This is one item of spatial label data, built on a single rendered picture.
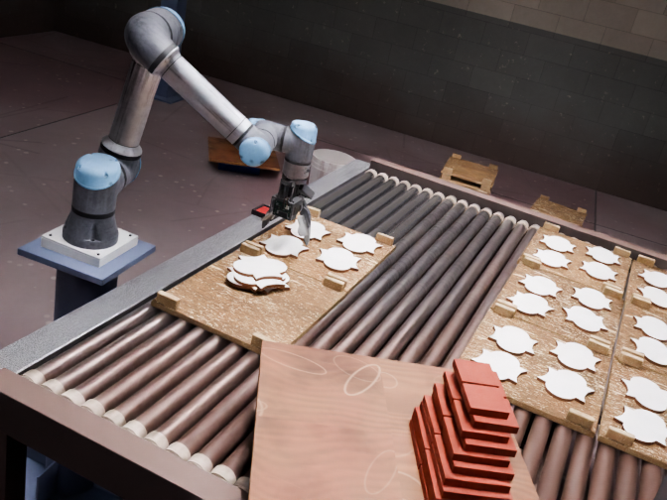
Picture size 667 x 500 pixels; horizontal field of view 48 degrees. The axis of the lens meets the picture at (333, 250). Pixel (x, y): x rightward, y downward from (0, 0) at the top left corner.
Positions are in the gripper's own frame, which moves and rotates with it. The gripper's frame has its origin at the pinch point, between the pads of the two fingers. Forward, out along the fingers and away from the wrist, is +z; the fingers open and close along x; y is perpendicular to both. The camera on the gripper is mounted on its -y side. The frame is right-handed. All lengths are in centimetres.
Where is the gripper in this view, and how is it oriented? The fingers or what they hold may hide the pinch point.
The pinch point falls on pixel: (285, 236)
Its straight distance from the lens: 221.1
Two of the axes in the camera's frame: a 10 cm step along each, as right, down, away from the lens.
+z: -2.1, 8.8, 4.2
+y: -4.1, 3.2, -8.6
